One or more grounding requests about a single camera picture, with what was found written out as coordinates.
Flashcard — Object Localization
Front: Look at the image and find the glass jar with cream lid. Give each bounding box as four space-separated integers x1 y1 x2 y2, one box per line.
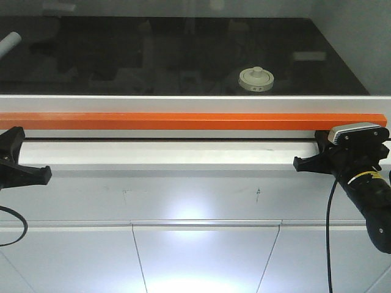
238 67 274 92

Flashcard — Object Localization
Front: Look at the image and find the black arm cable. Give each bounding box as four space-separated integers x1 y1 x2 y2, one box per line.
0 206 29 247

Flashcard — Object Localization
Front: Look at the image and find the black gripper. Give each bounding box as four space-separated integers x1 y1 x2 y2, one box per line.
293 130 390 186

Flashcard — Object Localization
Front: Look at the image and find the black camera cable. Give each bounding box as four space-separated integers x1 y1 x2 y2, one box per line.
325 175 340 293

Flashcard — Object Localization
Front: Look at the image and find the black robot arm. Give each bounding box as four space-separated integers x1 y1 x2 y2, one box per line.
293 127 390 254

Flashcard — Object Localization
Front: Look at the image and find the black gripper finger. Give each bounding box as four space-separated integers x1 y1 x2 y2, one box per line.
1 159 52 189
1 126 25 159

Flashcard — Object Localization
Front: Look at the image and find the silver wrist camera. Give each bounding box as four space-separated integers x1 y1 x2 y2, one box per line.
327 122 390 147

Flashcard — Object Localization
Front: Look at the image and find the white cabinet drawer front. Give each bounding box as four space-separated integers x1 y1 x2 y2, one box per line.
1 220 390 292

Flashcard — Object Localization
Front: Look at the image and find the orange sash handle bar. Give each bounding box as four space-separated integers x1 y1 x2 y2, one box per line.
1 112 387 131

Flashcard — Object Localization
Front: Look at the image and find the grey pipe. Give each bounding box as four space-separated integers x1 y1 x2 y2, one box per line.
0 32 22 59

